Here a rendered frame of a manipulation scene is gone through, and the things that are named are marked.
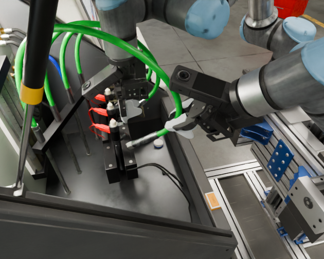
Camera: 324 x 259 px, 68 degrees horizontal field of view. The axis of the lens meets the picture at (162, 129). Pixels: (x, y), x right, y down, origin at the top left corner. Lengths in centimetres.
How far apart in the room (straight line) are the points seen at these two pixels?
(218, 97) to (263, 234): 126
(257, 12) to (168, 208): 75
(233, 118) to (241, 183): 129
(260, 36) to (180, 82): 67
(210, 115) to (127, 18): 25
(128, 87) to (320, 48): 40
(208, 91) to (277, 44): 64
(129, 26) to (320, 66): 35
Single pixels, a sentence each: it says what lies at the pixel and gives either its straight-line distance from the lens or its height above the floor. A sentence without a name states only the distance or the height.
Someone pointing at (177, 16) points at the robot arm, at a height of 143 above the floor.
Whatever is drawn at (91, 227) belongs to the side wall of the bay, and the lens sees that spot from 41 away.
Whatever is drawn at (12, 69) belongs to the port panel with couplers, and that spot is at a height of 120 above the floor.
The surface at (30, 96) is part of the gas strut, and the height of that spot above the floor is 146.
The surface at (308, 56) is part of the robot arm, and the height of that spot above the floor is 145.
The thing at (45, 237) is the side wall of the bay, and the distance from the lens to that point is 42.
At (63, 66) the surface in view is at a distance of 78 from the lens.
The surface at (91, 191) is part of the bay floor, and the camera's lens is 93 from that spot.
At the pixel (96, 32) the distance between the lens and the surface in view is 47.
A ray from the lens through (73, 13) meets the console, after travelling 93.
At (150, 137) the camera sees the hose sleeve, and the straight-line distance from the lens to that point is 59.
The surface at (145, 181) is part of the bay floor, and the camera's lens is 92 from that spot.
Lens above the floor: 159
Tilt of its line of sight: 44 degrees down
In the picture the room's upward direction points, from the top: straight up
